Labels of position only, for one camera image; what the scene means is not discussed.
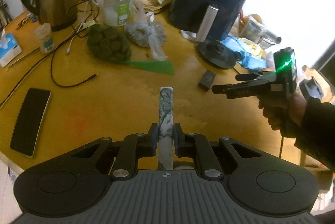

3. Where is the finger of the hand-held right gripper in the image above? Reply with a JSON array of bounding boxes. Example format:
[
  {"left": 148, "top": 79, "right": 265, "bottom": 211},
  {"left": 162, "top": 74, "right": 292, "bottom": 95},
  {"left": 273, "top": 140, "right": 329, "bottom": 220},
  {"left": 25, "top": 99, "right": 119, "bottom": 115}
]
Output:
[
  {"left": 211, "top": 81, "right": 273, "bottom": 99},
  {"left": 236, "top": 70, "right": 277, "bottom": 82}
]

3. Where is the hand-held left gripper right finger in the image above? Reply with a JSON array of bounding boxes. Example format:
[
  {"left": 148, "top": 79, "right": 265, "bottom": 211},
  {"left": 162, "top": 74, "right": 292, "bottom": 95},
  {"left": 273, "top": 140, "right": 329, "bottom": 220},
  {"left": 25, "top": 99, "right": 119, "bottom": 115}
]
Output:
[{"left": 173, "top": 123, "right": 276, "bottom": 181}]

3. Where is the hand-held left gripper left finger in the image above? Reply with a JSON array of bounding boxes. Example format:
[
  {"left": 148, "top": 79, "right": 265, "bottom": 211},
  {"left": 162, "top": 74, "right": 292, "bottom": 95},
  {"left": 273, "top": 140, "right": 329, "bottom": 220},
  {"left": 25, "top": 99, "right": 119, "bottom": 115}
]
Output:
[{"left": 56, "top": 123, "right": 160, "bottom": 181}]

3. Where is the marbled stick sachet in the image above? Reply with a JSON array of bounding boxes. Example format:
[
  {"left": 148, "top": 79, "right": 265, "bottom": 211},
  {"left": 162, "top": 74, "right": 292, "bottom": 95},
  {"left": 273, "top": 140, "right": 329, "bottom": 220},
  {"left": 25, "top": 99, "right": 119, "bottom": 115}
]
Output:
[{"left": 156, "top": 86, "right": 175, "bottom": 170}]

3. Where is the small black box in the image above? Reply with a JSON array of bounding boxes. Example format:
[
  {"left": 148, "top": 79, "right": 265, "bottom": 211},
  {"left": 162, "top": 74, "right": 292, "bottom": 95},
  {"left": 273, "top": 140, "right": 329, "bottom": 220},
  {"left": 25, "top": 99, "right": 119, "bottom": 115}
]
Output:
[{"left": 198, "top": 69, "right": 217, "bottom": 91}]

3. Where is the person's right hand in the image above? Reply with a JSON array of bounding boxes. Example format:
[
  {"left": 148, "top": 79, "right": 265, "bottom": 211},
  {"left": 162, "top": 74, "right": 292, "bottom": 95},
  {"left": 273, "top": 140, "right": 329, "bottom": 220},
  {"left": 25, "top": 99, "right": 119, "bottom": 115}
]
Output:
[{"left": 258, "top": 94, "right": 307, "bottom": 133}]

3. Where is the blue wipes packet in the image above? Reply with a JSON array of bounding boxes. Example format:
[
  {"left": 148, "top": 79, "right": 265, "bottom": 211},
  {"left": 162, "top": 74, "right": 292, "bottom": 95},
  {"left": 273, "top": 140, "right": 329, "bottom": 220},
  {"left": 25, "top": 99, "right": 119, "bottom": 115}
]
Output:
[
  {"left": 220, "top": 35, "right": 252, "bottom": 51},
  {"left": 241, "top": 52, "right": 271, "bottom": 69}
]

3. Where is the yellow wipes packet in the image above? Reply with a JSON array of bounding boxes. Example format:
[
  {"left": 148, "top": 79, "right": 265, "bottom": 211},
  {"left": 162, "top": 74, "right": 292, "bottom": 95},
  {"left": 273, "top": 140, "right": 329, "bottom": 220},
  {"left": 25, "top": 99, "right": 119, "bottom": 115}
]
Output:
[{"left": 240, "top": 39, "right": 264, "bottom": 58}]

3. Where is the clear shaker bottle grey lid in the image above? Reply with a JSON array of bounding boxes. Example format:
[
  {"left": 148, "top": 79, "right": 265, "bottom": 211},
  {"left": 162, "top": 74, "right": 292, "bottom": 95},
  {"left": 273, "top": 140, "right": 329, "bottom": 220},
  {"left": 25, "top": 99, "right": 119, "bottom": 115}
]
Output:
[{"left": 298, "top": 76, "right": 325, "bottom": 103}]

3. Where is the silver foil roll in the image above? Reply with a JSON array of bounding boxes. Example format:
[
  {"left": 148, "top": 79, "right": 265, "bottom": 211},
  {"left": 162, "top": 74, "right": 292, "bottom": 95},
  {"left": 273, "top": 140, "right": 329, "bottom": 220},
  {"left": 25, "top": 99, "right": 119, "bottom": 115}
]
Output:
[{"left": 247, "top": 22, "right": 283, "bottom": 45}]

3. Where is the black kettle base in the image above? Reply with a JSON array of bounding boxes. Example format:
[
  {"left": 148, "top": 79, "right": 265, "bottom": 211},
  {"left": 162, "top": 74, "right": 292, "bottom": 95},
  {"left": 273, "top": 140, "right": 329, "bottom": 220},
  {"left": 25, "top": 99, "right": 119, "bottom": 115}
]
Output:
[{"left": 197, "top": 38, "right": 237, "bottom": 69}]

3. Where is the white ribbon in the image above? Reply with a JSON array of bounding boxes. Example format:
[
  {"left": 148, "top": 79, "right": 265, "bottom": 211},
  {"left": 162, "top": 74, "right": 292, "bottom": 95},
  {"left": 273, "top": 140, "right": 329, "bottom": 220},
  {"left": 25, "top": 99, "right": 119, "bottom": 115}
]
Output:
[{"left": 180, "top": 29, "right": 198, "bottom": 42}]

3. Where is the clear bag of dark seeds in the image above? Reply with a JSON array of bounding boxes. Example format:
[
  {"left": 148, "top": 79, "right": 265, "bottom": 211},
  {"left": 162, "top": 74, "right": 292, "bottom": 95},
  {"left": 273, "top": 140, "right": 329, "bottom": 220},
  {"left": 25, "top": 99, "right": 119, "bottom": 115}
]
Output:
[{"left": 124, "top": 1, "right": 168, "bottom": 61}]

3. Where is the green net bag of chestnuts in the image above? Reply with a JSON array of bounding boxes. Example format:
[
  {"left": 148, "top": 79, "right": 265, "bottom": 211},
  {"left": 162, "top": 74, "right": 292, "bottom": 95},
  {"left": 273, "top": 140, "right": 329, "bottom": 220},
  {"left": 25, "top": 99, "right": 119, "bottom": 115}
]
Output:
[{"left": 86, "top": 24, "right": 175, "bottom": 76}]

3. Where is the black smartphone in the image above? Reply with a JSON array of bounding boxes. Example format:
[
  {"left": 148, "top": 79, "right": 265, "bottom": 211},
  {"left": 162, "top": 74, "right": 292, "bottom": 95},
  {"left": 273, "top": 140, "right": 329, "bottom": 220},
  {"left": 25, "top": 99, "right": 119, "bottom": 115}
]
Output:
[{"left": 10, "top": 87, "right": 52, "bottom": 158}]

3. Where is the plastic jar green label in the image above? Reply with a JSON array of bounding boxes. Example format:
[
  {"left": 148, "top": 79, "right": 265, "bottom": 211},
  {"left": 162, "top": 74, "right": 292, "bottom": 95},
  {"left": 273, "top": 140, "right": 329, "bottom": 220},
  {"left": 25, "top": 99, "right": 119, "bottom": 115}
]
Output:
[{"left": 100, "top": 0, "right": 134, "bottom": 27}]

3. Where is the small toothpick bottle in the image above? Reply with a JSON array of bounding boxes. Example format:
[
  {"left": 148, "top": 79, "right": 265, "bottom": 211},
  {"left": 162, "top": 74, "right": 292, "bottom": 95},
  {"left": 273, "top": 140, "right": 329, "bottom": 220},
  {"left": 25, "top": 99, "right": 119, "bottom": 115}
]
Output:
[{"left": 34, "top": 23, "right": 55, "bottom": 54}]

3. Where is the thin metal rod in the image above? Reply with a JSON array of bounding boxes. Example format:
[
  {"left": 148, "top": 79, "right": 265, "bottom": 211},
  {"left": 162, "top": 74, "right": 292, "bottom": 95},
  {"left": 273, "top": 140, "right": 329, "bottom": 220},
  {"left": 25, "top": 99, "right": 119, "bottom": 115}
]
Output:
[{"left": 8, "top": 48, "right": 40, "bottom": 68}]

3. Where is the blue white carton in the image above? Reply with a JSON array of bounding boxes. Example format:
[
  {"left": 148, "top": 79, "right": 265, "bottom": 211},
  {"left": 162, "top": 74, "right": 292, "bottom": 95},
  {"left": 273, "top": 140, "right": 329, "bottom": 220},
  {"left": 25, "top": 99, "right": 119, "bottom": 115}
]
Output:
[{"left": 0, "top": 32, "right": 23, "bottom": 68}]

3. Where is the bunch of keys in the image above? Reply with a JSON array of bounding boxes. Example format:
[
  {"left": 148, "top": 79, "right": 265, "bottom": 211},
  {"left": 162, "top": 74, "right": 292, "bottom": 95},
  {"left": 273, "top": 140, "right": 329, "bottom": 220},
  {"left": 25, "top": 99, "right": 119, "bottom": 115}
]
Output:
[{"left": 15, "top": 13, "right": 37, "bottom": 31}]

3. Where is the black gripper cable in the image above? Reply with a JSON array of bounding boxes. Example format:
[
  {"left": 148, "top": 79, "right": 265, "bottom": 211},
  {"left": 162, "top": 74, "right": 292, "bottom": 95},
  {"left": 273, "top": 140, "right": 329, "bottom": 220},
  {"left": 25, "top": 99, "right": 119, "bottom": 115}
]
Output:
[{"left": 278, "top": 134, "right": 286, "bottom": 160}]

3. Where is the black charging cable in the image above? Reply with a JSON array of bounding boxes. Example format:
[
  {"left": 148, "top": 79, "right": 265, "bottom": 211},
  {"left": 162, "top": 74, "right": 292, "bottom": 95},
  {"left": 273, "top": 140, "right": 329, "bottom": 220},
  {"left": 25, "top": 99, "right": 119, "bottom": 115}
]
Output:
[{"left": 51, "top": 0, "right": 99, "bottom": 89}]

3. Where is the white charging cable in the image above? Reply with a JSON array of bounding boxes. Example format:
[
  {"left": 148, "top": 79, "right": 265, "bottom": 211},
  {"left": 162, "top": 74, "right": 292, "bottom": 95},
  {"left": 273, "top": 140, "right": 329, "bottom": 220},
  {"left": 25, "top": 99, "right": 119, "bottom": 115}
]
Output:
[{"left": 65, "top": 0, "right": 106, "bottom": 55}]

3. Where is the thin dark cable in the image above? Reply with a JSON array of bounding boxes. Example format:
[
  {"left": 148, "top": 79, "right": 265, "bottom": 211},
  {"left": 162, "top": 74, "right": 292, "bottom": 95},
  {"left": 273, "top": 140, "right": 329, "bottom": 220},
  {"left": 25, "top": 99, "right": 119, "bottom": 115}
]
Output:
[{"left": 0, "top": 77, "right": 27, "bottom": 110}]

